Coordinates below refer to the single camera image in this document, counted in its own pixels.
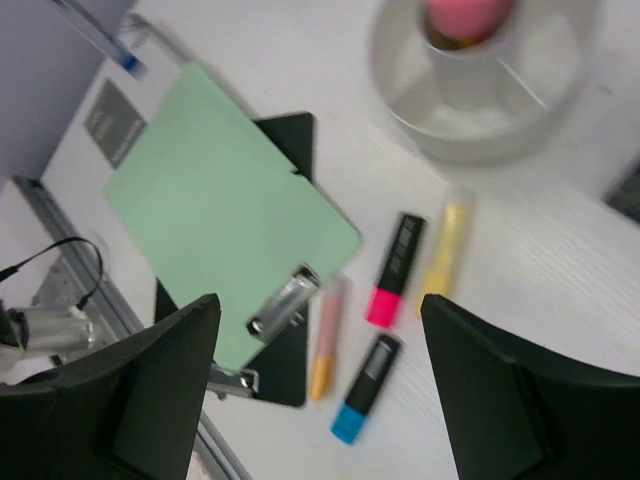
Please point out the black pink highlighter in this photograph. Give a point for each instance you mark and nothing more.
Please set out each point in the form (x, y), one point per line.
(388, 293)

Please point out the black clipboard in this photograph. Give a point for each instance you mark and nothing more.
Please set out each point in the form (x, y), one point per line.
(278, 374)

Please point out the white round desk organizer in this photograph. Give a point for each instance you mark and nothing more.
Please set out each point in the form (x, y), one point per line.
(491, 101)

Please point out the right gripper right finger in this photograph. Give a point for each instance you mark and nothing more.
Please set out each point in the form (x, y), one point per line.
(516, 410)

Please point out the pale orange highlighter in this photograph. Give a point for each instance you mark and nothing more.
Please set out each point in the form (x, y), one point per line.
(322, 376)

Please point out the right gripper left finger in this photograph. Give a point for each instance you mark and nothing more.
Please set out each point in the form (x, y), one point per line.
(127, 411)

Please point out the yellow highlighter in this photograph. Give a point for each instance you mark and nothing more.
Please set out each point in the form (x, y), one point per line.
(449, 251)

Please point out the blue pen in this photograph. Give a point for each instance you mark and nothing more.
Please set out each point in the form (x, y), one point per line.
(104, 41)

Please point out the black mesh file organizer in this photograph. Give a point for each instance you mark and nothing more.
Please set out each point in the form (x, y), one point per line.
(623, 196)

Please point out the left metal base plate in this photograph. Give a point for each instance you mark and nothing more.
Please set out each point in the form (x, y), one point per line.
(71, 275)

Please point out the pink capped glue stick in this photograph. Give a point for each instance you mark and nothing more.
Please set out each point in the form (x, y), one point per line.
(463, 24)

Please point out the black blue highlighter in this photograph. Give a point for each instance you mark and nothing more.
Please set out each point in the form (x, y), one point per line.
(366, 387)

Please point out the green clipboard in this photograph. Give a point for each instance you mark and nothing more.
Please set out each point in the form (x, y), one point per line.
(215, 207)

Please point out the grey booklet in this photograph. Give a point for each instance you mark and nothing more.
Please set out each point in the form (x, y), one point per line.
(114, 123)

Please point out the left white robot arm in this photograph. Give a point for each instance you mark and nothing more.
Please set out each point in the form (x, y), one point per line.
(32, 336)

